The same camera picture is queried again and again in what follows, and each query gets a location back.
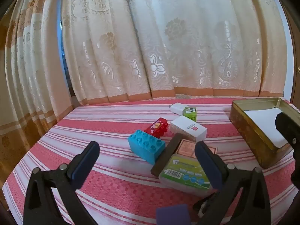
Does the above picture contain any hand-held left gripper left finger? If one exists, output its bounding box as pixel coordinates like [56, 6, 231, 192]
[23, 141, 100, 225]

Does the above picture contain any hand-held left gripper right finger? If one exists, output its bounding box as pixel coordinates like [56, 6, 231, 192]
[194, 141, 278, 225]

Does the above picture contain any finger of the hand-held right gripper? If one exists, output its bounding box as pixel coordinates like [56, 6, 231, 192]
[275, 112, 300, 146]
[291, 146, 300, 191]

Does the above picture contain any green-labelled clear plastic box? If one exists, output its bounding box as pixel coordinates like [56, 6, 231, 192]
[158, 153, 212, 197]

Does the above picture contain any pink patterned box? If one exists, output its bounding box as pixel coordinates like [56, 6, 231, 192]
[176, 139, 218, 160]

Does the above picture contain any small black object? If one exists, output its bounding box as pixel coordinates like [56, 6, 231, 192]
[193, 191, 219, 217]

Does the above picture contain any gold tin box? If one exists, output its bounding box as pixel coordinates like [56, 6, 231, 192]
[229, 97, 300, 169]

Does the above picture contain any dark brown rectangular bar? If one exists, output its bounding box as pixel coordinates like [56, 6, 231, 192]
[150, 133, 184, 177]

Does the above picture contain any white box with red label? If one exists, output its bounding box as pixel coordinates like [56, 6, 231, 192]
[169, 115, 208, 141]

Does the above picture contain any green toy block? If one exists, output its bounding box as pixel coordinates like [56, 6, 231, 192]
[183, 106, 197, 122]

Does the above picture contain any blue toy brick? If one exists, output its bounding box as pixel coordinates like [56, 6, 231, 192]
[128, 130, 166, 165]

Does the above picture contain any purple block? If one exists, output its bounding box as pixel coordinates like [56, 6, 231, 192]
[156, 204, 190, 225]

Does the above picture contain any white charger plug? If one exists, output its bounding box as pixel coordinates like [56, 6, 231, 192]
[170, 103, 187, 115]

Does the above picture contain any red toy block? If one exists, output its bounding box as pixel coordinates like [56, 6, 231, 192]
[144, 118, 169, 138]

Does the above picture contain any white paper tin lining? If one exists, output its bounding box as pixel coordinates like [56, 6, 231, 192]
[244, 108, 290, 149]

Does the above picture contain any pink striped bedspread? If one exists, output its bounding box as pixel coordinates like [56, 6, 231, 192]
[1, 97, 300, 225]

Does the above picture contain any brown wooden door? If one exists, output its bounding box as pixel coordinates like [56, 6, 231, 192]
[281, 2, 300, 106]

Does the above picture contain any cream floral curtain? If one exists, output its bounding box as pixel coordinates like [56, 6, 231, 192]
[0, 0, 290, 188]

